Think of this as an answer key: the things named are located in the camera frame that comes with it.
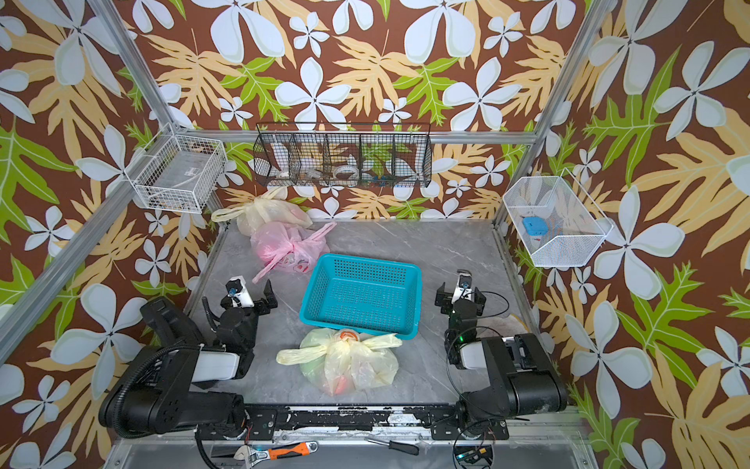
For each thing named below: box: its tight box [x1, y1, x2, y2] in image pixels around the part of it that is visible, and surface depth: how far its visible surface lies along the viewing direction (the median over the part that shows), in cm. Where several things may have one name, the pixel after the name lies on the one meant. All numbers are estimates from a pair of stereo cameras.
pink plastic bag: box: [250, 220, 338, 285], surface depth 102 cm
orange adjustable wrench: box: [247, 440, 320, 468], surface depth 71 cm
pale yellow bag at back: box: [210, 186, 314, 236], surface depth 108 cm
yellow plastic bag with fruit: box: [275, 328, 403, 396], surface depth 75 cm
